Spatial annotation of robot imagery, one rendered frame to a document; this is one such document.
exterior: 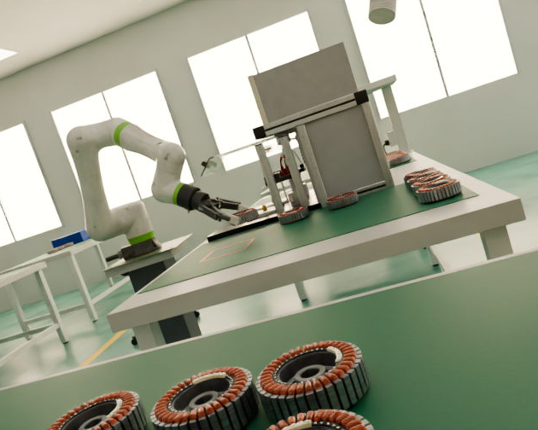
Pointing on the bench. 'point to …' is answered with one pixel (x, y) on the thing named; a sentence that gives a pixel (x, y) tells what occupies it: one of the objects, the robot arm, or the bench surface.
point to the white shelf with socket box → (397, 136)
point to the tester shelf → (309, 115)
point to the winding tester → (303, 84)
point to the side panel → (346, 153)
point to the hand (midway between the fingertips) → (242, 216)
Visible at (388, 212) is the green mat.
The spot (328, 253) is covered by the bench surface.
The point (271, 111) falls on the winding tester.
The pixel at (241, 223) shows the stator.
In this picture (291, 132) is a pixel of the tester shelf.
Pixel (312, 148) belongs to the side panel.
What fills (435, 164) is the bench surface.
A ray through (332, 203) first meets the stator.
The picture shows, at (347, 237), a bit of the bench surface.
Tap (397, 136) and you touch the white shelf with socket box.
